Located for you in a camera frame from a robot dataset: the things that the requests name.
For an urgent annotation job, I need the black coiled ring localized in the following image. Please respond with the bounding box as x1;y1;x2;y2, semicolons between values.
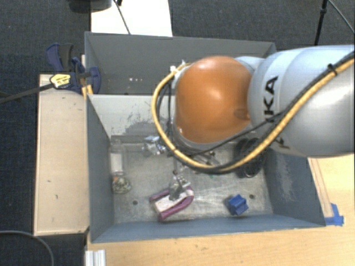
234;137;267;179

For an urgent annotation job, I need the blue block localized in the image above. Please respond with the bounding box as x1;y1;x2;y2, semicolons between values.
224;194;249;216

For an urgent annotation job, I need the grey metal bin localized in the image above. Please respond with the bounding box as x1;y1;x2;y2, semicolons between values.
84;31;327;244

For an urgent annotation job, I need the pale wood board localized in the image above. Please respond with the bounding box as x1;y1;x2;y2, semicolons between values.
33;74;91;237

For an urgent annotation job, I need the clear glass jar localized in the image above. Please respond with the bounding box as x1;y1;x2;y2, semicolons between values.
109;139;128;177

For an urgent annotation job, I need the small mottled round thing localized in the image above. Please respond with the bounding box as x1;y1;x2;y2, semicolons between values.
111;176;132;195

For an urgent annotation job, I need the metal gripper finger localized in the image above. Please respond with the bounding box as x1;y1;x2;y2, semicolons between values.
168;176;183;202
179;177;192;194

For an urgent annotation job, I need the purple and white curved thing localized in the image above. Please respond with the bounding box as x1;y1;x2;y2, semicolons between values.
149;186;195;222

